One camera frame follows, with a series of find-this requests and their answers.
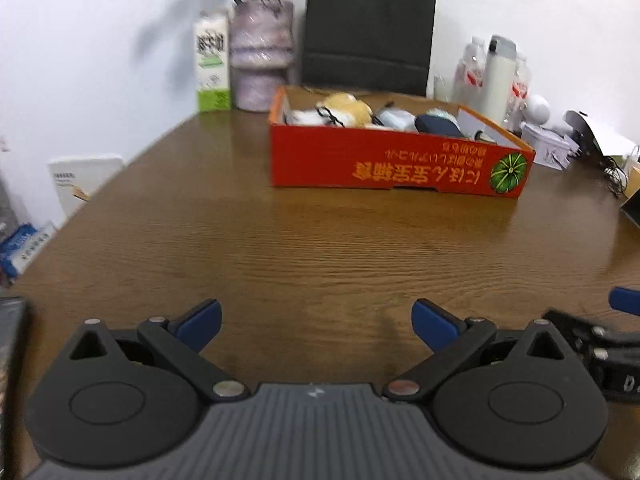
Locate black flat device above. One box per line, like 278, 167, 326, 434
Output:
0, 296, 30, 480

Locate white tissue paper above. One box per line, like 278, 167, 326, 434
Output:
287, 107, 326, 126

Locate purple mottled vase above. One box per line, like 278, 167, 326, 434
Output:
229, 0, 296, 113

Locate clear water bottle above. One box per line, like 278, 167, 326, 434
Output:
510, 52, 531, 129
452, 37, 486, 106

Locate white cardboard box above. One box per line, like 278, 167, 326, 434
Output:
47, 155, 125, 217

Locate navy zip case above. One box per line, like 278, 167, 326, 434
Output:
415, 112, 467, 140

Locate yellow plush toy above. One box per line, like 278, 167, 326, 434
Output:
315, 92, 374, 129

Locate white green milk carton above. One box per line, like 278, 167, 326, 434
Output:
193, 10, 233, 114

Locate red cardboard box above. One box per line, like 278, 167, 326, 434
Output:
268, 85, 537, 200

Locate tangled black cables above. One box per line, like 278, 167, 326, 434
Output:
602, 155, 631, 199

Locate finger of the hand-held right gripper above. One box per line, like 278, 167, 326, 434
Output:
608, 286, 640, 317
542, 309, 640, 350

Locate white thermos bottle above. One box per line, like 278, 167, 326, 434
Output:
480, 35, 518, 126

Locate black paper bag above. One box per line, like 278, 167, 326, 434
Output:
300, 0, 439, 99

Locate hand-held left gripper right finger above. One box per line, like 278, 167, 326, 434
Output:
384, 298, 571, 404

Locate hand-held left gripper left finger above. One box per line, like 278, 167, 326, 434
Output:
65, 298, 251, 404

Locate wooden desktop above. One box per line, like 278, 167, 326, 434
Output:
0, 95, 640, 480

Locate pale patterned tin box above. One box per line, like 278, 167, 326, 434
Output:
521, 122, 572, 171

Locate clear glass cup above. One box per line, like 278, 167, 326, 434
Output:
432, 74, 454, 102

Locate blue white packet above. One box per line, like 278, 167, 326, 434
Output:
0, 222, 57, 281

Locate white round speaker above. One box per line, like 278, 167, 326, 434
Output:
522, 94, 552, 125

